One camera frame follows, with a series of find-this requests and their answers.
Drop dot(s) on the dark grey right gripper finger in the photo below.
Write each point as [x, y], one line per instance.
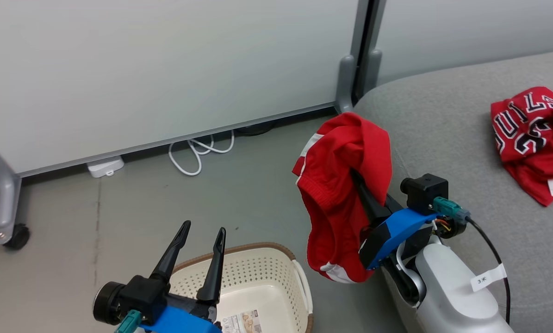
[368, 196]

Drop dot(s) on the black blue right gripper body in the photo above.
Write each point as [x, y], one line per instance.
[392, 236]

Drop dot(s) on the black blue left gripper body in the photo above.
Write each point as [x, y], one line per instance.
[183, 321]

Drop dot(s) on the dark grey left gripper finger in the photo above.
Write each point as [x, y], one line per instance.
[215, 273]
[174, 252]

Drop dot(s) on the red shorts white stripes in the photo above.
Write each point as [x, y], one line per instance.
[336, 185]

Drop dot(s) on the red Bulls jersey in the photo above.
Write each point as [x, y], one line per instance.
[531, 138]

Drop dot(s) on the grey fabric sofa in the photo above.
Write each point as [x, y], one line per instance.
[443, 129]

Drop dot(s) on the cream perforated laundry basket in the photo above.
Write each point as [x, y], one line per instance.
[262, 277]

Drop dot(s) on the paper label inside basket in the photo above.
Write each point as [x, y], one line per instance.
[242, 323]

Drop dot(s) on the small white power box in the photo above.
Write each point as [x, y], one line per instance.
[105, 166]

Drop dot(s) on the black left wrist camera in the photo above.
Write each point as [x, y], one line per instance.
[139, 296]

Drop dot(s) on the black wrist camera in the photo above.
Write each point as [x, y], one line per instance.
[139, 296]
[424, 192]

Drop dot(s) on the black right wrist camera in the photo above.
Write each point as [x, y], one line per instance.
[424, 192]

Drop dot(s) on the white partition panel grey frame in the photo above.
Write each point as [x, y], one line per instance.
[142, 69]
[466, 32]

